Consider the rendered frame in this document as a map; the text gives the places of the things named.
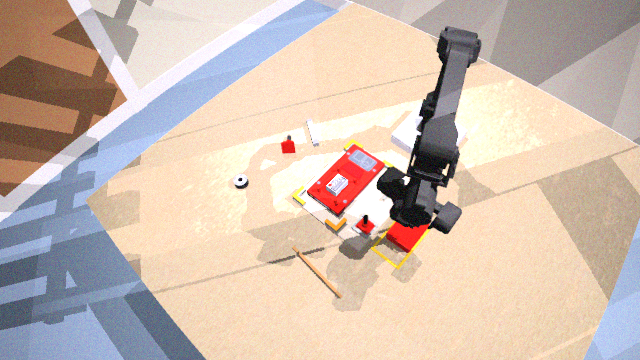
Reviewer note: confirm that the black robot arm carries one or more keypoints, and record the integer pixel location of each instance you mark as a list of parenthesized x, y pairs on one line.
[(436, 147)]

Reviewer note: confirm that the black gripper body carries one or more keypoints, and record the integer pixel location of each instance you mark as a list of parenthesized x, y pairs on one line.
[(446, 215)]

